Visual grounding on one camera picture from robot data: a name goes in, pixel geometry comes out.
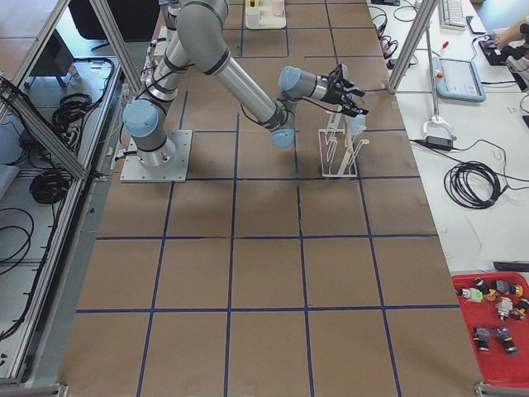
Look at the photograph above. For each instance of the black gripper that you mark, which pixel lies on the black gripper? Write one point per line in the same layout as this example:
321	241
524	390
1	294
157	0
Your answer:
333	94

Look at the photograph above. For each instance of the light blue plastic cup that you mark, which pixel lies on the light blue plastic cup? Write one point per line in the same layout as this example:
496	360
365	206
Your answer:
356	125

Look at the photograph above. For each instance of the pale green plastic cup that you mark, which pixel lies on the pale green plastic cup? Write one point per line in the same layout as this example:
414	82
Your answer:
252	15

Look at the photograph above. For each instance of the pink plastic cup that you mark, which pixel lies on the pink plastic cup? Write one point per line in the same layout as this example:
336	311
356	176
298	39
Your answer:
277	8

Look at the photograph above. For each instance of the person's hand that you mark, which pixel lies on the person's hand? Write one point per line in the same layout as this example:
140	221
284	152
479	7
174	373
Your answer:
503	36

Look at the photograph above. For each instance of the long reach grabber tool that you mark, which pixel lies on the long reach grabber tool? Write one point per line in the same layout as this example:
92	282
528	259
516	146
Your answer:
436	122

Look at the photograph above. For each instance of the black power adapter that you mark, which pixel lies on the black power adapter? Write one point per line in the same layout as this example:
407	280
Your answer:
439	143

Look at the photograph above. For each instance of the blue teach pendant tablet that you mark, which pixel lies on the blue teach pendant tablet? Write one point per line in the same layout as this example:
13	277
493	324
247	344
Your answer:
458	80

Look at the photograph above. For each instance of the beige serving tray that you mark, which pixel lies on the beige serving tray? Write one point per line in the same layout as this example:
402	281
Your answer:
268	21

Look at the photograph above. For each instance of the white keyboard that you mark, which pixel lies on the white keyboard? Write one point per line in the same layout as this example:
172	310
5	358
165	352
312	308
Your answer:
451	14

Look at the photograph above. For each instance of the red parts tray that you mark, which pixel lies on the red parts tray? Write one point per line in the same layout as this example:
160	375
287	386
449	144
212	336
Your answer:
495	310

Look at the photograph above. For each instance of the white wire cup rack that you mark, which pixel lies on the white wire cup rack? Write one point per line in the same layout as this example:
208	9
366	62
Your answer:
338	148

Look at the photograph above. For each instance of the aluminium frame post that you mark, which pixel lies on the aluminium frame post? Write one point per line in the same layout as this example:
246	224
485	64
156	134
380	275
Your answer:
418	27

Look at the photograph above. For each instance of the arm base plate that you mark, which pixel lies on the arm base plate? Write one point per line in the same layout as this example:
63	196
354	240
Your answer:
169	163
158	46

